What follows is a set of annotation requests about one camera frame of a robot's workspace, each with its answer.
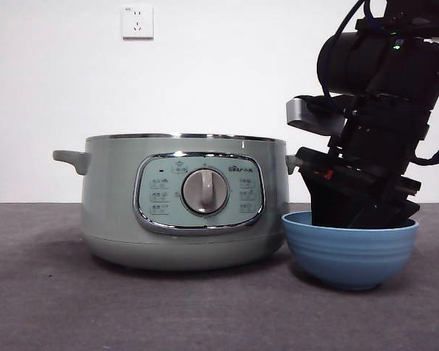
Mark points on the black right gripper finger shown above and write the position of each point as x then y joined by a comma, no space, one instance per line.
388,215
336,204

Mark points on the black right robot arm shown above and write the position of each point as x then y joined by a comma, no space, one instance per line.
388,66

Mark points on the pale green electric steamer pot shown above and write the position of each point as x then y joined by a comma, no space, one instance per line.
106,201

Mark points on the blue ribbed bowl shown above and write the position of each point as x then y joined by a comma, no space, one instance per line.
351,256

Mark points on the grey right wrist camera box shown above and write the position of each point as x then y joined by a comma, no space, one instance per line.
296,111

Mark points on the white wall socket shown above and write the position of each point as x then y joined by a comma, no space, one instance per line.
138,22

